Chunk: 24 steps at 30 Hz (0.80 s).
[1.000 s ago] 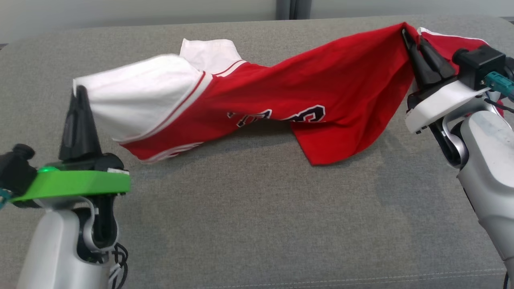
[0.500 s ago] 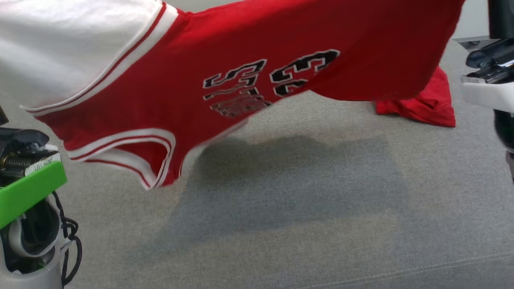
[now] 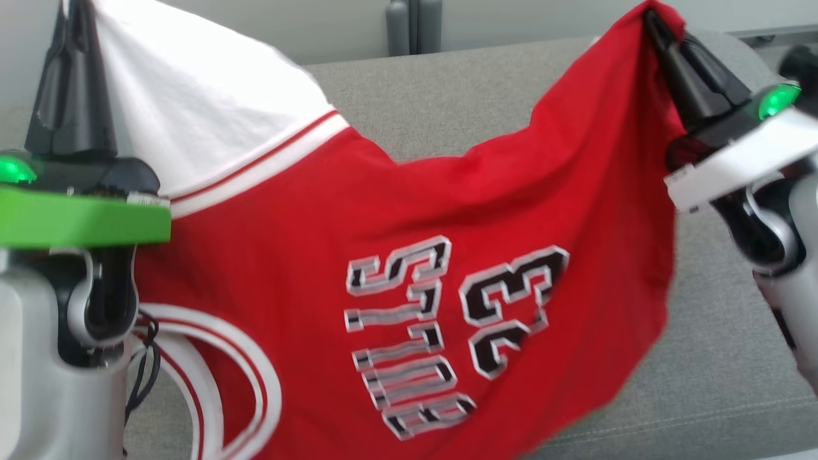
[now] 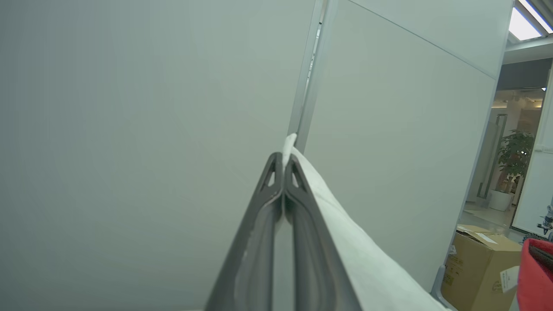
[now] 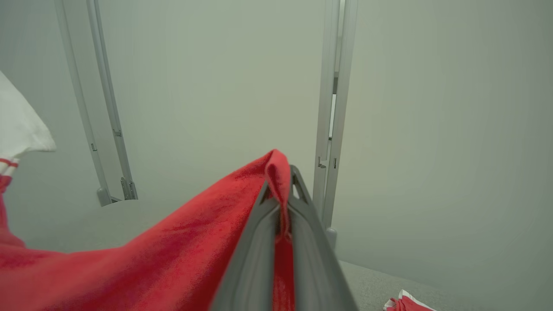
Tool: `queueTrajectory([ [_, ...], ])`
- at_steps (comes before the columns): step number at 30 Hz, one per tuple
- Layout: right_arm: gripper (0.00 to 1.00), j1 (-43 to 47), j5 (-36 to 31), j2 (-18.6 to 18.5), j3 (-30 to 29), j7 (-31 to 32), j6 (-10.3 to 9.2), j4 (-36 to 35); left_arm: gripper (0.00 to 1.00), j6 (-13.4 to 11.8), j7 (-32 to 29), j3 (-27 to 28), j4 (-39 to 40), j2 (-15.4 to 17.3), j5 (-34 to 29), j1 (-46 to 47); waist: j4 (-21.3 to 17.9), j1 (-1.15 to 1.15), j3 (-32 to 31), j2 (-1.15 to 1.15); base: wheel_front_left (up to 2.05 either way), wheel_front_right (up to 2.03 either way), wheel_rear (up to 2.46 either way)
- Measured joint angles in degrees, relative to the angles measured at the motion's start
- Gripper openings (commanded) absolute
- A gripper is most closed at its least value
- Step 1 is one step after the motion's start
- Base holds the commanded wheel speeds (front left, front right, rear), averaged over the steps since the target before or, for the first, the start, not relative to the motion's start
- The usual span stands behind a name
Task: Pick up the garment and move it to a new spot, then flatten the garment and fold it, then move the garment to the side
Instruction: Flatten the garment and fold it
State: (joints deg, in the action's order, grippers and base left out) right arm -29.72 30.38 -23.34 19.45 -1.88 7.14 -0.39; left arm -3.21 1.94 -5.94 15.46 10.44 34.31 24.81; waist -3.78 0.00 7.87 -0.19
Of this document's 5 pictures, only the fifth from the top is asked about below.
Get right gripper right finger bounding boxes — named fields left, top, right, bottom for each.
left=287, top=165, right=359, bottom=311

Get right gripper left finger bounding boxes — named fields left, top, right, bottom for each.
left=210, top=179, right=281, bottom=311

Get red white basketball shorts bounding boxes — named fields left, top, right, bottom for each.
left=384, top=289, right=435, bottom=311

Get red basketball jersey with lettering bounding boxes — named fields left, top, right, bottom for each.
left=0, top=71, right=299, bottom=311

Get grey metal stand frame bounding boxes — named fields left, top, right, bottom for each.
left=55, top=0, right=139, bottom=207

